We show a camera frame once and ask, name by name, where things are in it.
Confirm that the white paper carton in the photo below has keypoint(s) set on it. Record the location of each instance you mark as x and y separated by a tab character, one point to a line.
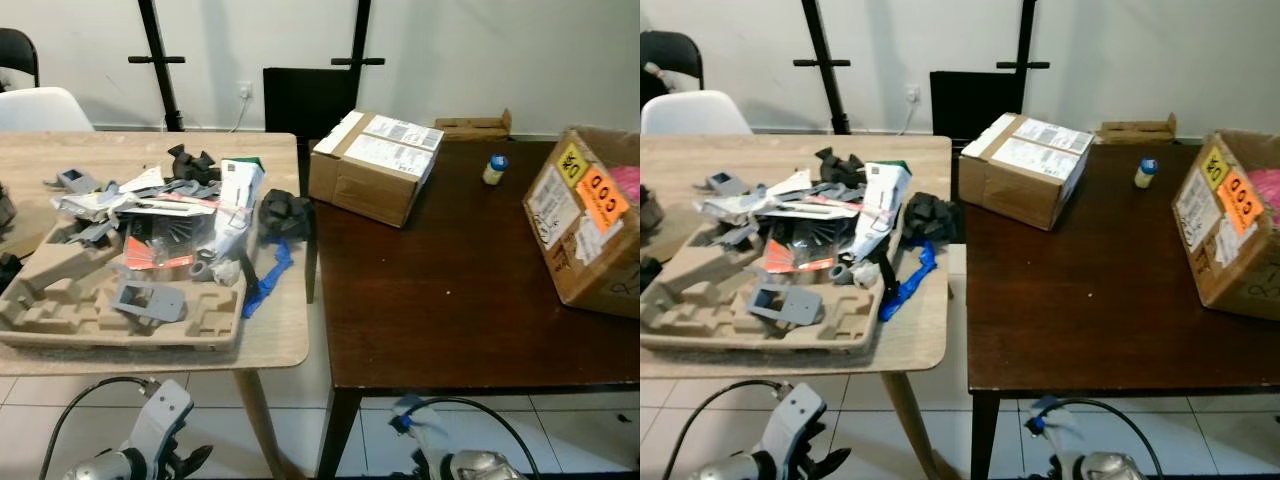
880	200
238	195

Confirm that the black plastic printed part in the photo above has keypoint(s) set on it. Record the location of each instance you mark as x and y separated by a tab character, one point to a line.
285	213
838	168
190	165
930	217

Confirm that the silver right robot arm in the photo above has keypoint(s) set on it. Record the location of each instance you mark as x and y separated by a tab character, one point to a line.
485	467
1110	468

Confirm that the black stand pole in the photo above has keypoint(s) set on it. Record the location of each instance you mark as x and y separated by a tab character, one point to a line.
158	60
1024	35
359	35
825	65

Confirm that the red plastic packaging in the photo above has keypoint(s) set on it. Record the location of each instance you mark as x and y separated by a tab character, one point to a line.
795	260
150	255

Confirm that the closed cardboard box white labels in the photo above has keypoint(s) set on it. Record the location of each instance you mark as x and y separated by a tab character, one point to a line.
365	180
1015	185

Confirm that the small bottle blue cap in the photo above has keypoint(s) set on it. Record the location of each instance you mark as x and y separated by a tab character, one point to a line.
494	172
1145	175

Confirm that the grey printed bracket part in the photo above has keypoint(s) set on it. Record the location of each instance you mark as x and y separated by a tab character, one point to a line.
150	300
790	303

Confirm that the white plastic chair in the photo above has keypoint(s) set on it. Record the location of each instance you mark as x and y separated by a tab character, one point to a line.
40	112
690	115

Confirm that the large open cardboard box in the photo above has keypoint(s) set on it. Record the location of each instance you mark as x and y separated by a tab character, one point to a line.
1225	260
575	250

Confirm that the small grey printed part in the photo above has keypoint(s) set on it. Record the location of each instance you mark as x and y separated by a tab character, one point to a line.
75	181
722	184

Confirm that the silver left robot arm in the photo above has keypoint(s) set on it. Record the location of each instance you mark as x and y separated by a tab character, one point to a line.
735	470
100	468

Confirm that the small flat cardboard box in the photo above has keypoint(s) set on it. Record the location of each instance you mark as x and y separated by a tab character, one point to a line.
475	126
1135	130

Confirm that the black chair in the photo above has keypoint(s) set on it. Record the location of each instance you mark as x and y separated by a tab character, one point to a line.
675	55
18	48

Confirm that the crumpled white paper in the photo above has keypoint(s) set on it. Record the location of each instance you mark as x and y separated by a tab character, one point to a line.
745	205
100	203

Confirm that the black flat panel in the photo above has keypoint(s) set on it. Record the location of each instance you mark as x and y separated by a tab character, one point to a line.
975	105
310	100

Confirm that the pink plastic bag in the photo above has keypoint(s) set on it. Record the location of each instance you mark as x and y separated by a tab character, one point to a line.
627	185

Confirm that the dark brown wooden table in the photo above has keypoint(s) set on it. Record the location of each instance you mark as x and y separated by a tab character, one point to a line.
1090	300
450	290

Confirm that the moulded pulp cardboard tray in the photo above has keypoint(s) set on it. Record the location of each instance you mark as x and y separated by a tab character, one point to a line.
70	315
700	320

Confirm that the grey plastic tube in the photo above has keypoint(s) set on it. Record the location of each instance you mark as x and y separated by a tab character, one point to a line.
845	272
205	268

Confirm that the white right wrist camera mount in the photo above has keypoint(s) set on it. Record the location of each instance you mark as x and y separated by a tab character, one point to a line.
1060	430
425	430

